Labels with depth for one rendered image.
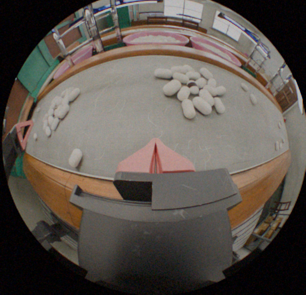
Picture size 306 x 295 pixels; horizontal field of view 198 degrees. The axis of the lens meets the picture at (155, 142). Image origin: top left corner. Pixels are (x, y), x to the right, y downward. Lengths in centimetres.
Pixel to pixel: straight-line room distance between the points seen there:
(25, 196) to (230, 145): 187
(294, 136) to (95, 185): 465
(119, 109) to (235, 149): 21
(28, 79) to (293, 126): 532
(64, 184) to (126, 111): 17
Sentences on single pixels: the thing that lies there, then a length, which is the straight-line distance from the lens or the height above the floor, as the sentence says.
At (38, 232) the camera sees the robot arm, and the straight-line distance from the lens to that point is 47.
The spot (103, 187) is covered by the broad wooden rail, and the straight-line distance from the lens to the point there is 15.
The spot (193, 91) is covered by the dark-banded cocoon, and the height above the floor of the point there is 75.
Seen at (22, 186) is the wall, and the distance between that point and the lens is 169.
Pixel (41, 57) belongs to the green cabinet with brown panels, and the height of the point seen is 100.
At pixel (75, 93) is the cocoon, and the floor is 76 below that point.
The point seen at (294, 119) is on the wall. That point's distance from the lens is 464.
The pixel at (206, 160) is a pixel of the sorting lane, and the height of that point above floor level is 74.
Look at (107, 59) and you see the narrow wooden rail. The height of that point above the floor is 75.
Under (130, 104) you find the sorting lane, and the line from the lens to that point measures 18.
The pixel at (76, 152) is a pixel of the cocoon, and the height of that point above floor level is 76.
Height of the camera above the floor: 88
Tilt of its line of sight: 77 degrees down
